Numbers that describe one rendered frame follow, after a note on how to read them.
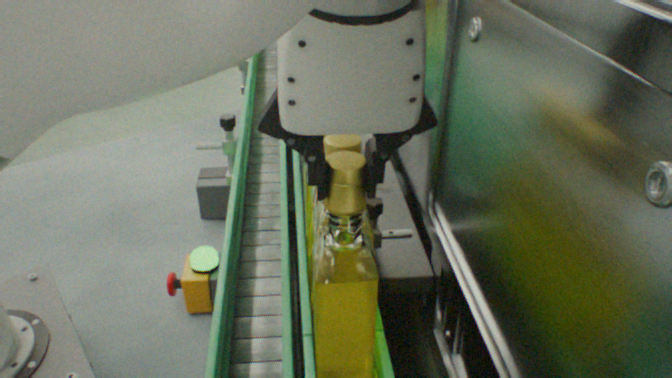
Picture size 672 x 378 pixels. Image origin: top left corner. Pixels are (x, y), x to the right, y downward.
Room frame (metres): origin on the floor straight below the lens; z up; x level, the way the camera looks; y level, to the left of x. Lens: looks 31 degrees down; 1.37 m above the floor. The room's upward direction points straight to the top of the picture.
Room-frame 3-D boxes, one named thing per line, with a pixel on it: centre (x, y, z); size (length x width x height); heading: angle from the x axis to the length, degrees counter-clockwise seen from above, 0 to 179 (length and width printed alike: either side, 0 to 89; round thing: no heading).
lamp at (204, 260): (0.68, 0.20, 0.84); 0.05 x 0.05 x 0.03
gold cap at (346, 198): (0.39, -0.01, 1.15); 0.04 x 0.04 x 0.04
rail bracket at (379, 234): (0.59, -0.07, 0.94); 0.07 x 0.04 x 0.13; 95
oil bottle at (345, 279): (0.39, -0.01, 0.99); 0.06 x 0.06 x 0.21; 4
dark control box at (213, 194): (0.96, 0.23, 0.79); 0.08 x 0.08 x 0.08; 5
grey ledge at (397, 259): (1.06, -0.06, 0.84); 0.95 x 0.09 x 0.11; 5
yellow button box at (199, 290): (0.68, 0.20, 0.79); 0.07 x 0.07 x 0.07; 5
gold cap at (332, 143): (0.45, -0.01, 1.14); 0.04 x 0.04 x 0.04
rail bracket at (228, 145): (0.86, 0.20, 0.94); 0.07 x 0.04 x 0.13; 95
